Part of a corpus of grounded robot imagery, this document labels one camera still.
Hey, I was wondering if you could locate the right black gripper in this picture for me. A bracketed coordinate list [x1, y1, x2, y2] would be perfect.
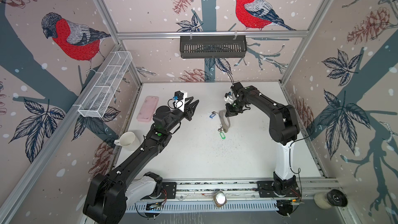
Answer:
[224, 99, 247, 115]

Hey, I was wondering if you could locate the blue tagged key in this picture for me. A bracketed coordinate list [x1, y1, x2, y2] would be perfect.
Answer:
[209, 111, 218, 119]

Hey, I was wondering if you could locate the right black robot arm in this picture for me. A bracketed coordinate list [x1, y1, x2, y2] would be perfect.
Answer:
[224, 82, 300, 197]

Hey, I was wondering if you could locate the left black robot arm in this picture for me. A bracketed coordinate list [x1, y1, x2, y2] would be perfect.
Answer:
[83, 97, 199, 224]

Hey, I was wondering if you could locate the pink plastic case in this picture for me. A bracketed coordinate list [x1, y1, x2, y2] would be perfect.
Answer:
[137, 96, 159, 122]

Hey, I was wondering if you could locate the black hanging basket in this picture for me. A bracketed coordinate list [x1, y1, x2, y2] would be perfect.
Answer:
[180, 35, 247, 59]

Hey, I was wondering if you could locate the white paper cup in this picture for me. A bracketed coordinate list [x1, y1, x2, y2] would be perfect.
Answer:
[114, 132, 141, 152]

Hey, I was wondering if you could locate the small round lamp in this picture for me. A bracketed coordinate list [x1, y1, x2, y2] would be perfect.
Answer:
[213, 191, 227, 208]

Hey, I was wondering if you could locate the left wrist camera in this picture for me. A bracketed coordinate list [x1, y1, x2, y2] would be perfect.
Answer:
[173, 90, 188, 112]

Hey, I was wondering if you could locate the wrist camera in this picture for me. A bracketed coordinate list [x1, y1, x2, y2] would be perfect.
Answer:
[224, 92, 235, 104]
[173, 90, 188, 112]

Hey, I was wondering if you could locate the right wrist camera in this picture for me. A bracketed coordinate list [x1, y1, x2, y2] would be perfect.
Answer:
[224, 92, 235, 104]

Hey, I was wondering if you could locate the horizontal aluminium frame bar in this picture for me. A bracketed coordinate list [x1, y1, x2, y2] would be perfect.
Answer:
[117, 30, 309, 40]

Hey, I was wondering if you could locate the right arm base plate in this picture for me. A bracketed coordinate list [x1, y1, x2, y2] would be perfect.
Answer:
[256, 180, 302, 198]

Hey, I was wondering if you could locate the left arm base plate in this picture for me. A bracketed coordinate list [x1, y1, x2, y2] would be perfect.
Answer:
[141, 182, 177, 201]

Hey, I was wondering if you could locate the white wire mesh shelf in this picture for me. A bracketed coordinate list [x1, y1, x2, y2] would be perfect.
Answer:
[78, 51, 132, 118]

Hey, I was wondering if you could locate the white slotted cable duct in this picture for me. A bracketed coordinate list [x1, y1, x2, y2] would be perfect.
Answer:
[126, 200, 278, 214]

